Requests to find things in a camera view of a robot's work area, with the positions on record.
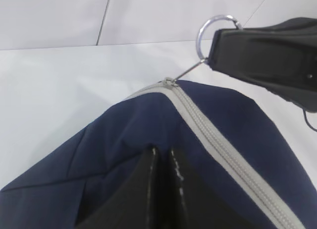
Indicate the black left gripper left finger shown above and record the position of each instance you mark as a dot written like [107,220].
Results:
[133,205]

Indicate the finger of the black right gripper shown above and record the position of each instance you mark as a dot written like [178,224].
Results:
[281,58]

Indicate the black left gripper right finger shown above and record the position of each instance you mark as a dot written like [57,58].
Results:
[175,206]

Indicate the navy lunch bag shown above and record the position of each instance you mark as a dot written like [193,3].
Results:
[240,173]

